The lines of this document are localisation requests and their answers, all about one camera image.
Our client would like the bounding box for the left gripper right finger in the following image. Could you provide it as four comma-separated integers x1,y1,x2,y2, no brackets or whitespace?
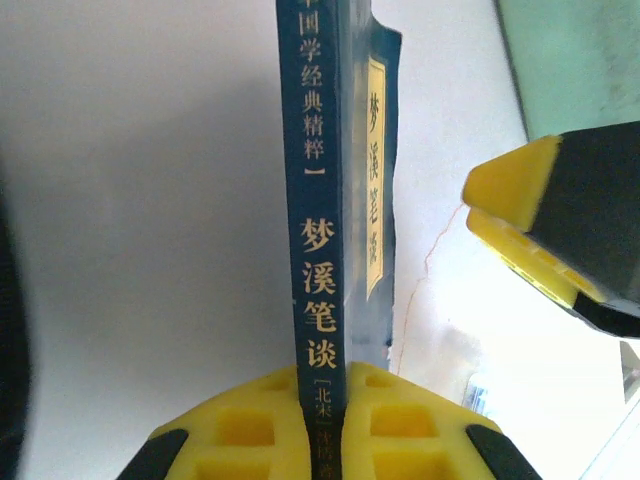
342,360,544,480

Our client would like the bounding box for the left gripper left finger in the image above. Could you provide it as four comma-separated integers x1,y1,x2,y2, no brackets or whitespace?
117,364,309,480

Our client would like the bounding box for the small clear plastic bottle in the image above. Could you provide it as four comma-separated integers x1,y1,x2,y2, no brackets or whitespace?
462,369,496,419

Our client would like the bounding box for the dark blue Chinese book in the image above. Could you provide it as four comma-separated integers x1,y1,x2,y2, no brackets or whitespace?
275,0,404,480

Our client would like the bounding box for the mint green zip pouch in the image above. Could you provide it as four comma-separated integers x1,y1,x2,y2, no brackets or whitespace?
494,0,640,146

